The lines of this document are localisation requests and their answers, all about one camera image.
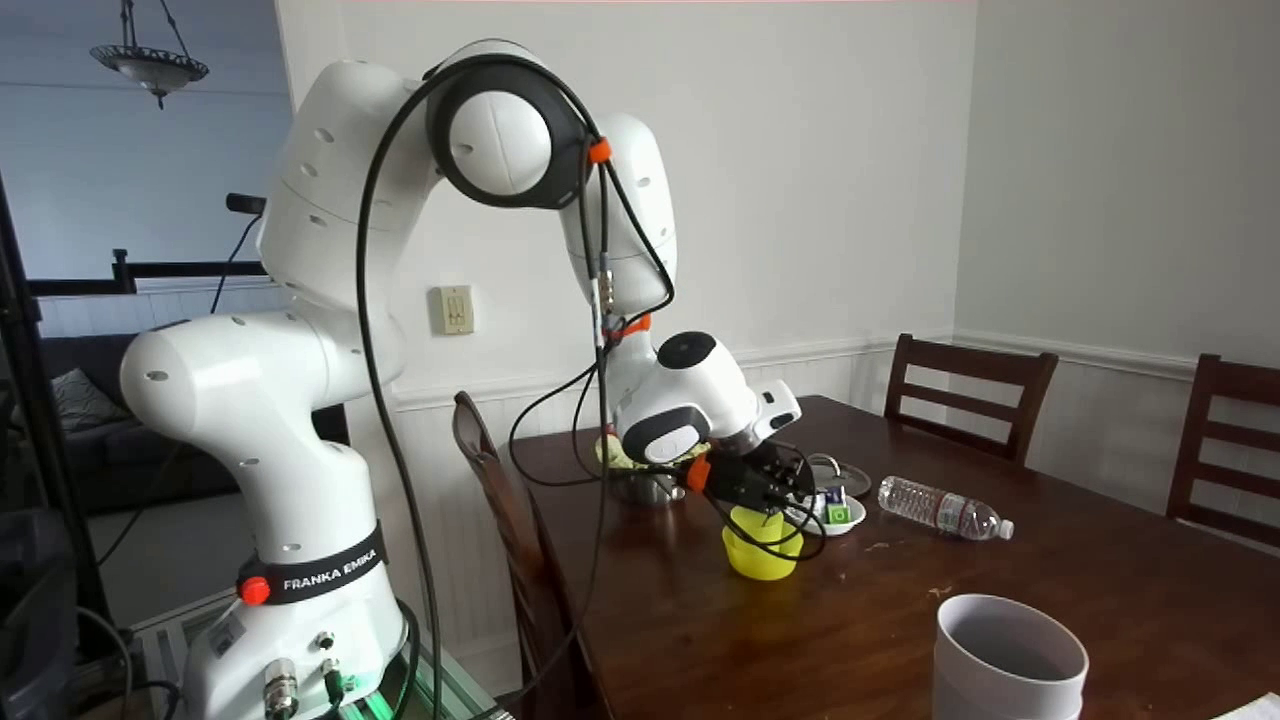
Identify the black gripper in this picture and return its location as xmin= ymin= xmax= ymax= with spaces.
xmin=709 ymin=446 xmax=823 ymax=532

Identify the yellow plastic bowl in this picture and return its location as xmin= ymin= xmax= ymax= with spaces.
xmin=718 ymin=520 xmax=807 ymax=590

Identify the small white bowl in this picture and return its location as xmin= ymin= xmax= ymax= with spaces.
xmin=796 ymin=486 xmax=873 ymax=546

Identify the tall white cup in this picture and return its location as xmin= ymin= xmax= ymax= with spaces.
xmin=929 ymin=590 xmax=1094 ymax=720

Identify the yellow cloth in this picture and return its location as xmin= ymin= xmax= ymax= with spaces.
xmin=590 ymin=431 xmax=649 ymax=480

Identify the clear plastic water bottle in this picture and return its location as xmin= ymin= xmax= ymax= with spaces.
xmin=873 ymin=473 xmax=1018 ymax=548

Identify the dark wooden chair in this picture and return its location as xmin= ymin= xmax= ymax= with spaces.
xmin=449 ymin=388 xmax=590 ymax=720
xmin=1165 ymin=347 xmax=1280 ymax=552
xmin=879 ymin=328 xmax=1063 ymax=468

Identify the white paper sheet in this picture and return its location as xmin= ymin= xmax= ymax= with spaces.
xmin=1206 ymin=687 xmax=1280 ymax=720

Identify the dark sofa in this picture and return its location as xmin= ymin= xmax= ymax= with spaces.
xmin=35 ymin=324 xmax=246 ymax=520

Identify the grey pillow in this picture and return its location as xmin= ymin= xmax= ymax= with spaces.
xmin=47 ymin=365 xmax=130 ymax=442

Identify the black tripod stand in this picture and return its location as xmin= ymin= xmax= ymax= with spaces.
xmin=0 ymin=176 xmax=111 ymax=672

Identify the hanging ceiling lamp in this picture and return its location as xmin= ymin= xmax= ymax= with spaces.
xmin=86 ymin=0 xmax=213 ymax=111

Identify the metal pot with handle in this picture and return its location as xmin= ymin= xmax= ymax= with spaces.
xmin=611 ymin=468 xmax=692 ymax=512

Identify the white wall outlet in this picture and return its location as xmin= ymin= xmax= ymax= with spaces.
xmin=422 ymin=279 xmax=480 ymax=341

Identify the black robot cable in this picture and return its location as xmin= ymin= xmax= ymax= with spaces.
xmin=346 ymin=57 xmax=832 ymax=720

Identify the black camera on stand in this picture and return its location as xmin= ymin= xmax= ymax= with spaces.
xmin=219 ymin=187 xmax=273 ymax=226

